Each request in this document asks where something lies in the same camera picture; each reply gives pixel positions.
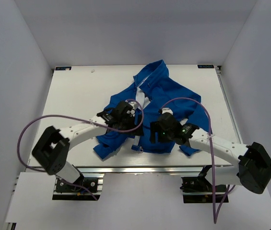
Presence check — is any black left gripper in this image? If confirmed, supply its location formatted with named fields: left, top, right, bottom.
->
left=118, top=114, right=144, bottom=137

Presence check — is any blue zip jacket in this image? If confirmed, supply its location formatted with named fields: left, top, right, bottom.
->
left=106, top=60, right=209, bottom=154

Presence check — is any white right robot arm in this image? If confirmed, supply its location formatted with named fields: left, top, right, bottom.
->
left=150, top=113, right=271, bottom=194

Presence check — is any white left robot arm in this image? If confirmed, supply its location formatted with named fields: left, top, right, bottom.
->
left=32, top=99, right=144, bottom=191

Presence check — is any right corner label sticker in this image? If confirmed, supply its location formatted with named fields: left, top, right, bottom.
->
left=197, top=64, right=214, bottom=69

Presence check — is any corner label sticker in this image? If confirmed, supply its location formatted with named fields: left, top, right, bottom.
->
left=197, top=64, right=214, bottom=69
left=55, top=67, right=71, bottom=71

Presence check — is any left corner label sticker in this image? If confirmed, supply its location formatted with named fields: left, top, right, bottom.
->
left=55, top=67, right=71, bottom=71

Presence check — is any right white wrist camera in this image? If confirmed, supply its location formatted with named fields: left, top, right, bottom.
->
left=159, top=107, right=173, bottom=115

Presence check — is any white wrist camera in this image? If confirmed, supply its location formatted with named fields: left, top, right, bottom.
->
left=159, top=107, right=173, bottom=115
left=128, top=101, right=139, bottom=114

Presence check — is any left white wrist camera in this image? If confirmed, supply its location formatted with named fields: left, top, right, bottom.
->
left=128, top=101, right=139, bottom=114

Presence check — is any aluminium front rail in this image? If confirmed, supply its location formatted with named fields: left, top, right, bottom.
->
left=75, top=165, right=234, bottom=174

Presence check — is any aluminium rail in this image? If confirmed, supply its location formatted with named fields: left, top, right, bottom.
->
left=75, top=165, right=234, bottom=174
left=215, top=66, right=243, bottom=143

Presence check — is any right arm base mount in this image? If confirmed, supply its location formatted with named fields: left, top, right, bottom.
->
left=178, top=176, right=229, bottom=204

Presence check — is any aluminium right side rail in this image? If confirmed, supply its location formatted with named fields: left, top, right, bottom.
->
left=215, top=66, right=243, bottom=143

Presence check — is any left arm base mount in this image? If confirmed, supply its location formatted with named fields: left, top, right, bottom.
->
left=52, top=176, right=103, bottom=201

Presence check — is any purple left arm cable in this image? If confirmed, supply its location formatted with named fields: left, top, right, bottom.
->
left=17, top=98, right=145, bottom=201

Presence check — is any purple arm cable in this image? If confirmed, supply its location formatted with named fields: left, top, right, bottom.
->
left=17, top=98, right=145, bottom=201
left=160, top=97, right=236, bottom=225

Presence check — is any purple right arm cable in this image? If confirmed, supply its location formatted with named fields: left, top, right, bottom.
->
left=160, top=97, right=236, bottom=225

